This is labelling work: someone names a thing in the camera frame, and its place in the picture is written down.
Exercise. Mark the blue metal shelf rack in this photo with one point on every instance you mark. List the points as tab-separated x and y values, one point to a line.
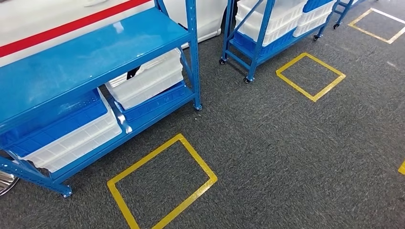
343	11
258	41
79	63

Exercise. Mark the blue plastic crate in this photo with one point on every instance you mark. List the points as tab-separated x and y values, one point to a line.
152	106
63	123
269	47
316	4

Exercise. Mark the yellow floor tape square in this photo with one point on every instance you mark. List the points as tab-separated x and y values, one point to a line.
196	167
311	97

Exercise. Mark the white plastic crate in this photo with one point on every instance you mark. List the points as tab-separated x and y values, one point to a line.
63	161
79	139
152	93
278	15
148	75
311	22

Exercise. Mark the white car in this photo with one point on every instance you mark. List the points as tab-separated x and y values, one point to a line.
196	15

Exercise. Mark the red barrier belt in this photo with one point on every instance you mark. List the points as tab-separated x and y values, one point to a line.
63	29

